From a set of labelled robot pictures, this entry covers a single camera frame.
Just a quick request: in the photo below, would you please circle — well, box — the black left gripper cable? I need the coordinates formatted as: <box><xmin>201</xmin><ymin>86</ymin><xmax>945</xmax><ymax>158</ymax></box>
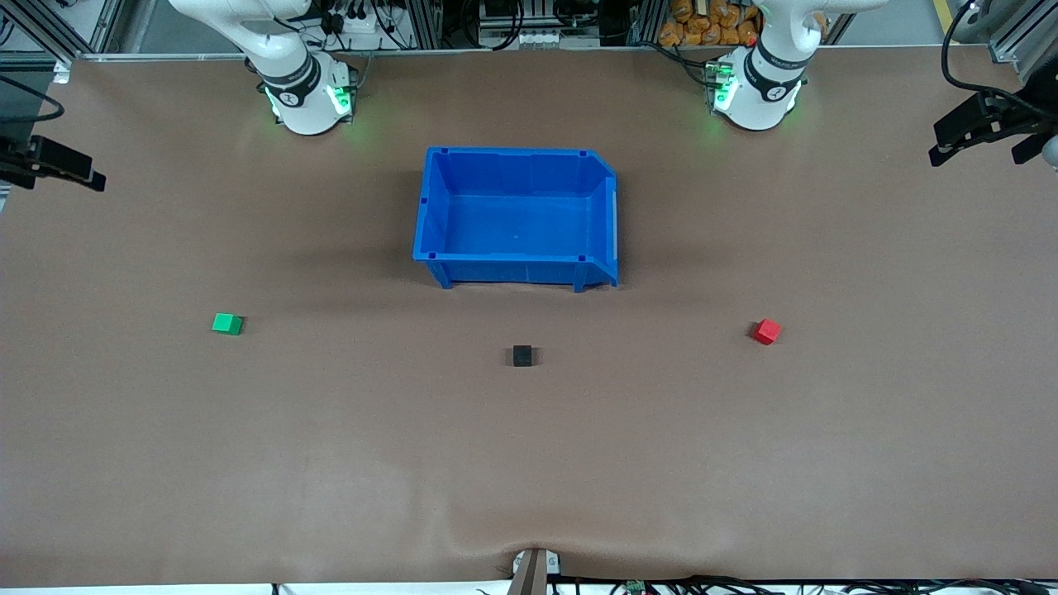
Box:
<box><xmin>941</xmin><ymin>0</ymin><xmax>1058</xmax><ymax>123</ymax></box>

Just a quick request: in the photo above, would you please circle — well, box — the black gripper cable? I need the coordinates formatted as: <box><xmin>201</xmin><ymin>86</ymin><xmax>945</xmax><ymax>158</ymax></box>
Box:
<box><xmin>941</xmin><ymin>0</ymin><xmax>1058</xmax><ymax>123</ymax></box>
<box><xmin>0</xmin><ymin>76</ymin><xmax>65</xmax><ymax>126</ymax></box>

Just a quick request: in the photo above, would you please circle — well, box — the metal table edge bracket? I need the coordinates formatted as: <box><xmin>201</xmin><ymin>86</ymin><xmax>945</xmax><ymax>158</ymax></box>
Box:
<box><xmin>512</xmin><ymin>548</ymin><xmax>561</xmax><ymax>595</ymax></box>

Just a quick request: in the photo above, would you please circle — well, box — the blue plastic bin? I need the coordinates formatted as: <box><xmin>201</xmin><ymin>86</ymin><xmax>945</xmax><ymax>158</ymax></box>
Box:
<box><xmin>412</xmin><ymin>147</ymin><xmax>620</xmax><ymax>292</ymax></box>

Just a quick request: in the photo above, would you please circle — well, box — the black equipment with cables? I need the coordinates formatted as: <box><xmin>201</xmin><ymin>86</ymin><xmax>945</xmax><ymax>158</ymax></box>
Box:
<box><xmin>478</xmin><ymin>0</ymin><xmax>608</xmax><ymax>50</ymax></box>

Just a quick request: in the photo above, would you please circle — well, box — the aluminium frame profile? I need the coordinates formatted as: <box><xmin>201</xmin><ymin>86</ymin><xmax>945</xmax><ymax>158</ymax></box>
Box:
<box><xmin>988</xmin><ymin>0</ymin><xmax>1058</xmax><ymax>83</ymax></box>
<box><xmin>0</xmin><ymin>0</ymin><xmax>158</xmax><ymax>63</ymax></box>

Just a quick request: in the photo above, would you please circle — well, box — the grey round object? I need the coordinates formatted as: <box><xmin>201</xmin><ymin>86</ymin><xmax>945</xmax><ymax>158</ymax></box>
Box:
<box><xmin>951</xmin><ymin>0</ymin><xmax>1005</xmax><ymax>44</ymax></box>

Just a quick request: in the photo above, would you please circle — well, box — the brown table mat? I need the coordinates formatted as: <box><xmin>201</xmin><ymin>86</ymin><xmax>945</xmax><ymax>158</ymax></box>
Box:
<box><xmin>0</xmin><ymin>45</ymin><xmax>1058</xmax><ymax>589</ymax></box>

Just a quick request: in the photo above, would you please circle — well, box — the bag of orange items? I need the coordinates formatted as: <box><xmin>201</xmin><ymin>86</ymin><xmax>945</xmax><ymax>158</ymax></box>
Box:
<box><xmin>659</xmin><ymin>0</ymin><xmax>761</xmax><ymax>47</ymax></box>

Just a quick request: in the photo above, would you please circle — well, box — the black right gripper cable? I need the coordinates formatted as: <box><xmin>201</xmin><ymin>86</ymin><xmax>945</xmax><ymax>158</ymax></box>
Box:
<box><xmin>0</xmin><ymin>76</ymin><xmax>65</xmax><ymax>126</ymax></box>

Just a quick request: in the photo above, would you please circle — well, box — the white power strip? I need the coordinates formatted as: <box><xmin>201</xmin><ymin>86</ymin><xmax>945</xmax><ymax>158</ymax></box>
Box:
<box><xmin>318</xmin><ymin>0</ymin><xmax>383</xmax><ymax>39</ymax></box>

